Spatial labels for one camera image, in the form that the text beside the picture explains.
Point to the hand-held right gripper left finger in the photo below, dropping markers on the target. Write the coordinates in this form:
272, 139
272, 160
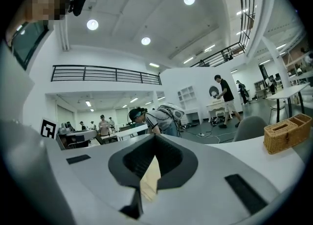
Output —
93, 182

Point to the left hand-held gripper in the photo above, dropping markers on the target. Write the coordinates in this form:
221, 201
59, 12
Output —
48, 128

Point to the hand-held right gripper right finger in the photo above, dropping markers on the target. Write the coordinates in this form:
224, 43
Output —
207, 194

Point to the cream yellow cloth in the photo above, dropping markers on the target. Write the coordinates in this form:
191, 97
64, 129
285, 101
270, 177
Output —
149, 182

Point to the long white desk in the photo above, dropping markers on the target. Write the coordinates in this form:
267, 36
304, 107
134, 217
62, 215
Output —
132, 129

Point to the black balcony railing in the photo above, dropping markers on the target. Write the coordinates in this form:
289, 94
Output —
84, 72
220, 56

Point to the grey shell chair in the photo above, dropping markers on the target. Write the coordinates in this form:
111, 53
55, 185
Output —
249, 128

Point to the dark window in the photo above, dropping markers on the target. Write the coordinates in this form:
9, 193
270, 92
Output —
27, 43

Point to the cream vanity table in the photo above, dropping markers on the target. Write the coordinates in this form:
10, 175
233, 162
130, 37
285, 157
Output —
216, 105

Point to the wicker organizer basket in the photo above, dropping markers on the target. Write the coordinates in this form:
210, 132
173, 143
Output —
283, 136

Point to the white shelf unit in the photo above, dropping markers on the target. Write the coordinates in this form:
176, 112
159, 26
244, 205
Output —
187, 95

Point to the person's head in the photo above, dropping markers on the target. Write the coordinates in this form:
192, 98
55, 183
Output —
46, 1

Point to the white table black legs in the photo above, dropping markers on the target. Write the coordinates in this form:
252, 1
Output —
286, 93

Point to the round wall mirror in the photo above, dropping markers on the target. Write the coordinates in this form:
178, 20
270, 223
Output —
214, 92

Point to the black head camera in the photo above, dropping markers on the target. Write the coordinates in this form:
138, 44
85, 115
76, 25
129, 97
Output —
78, 2

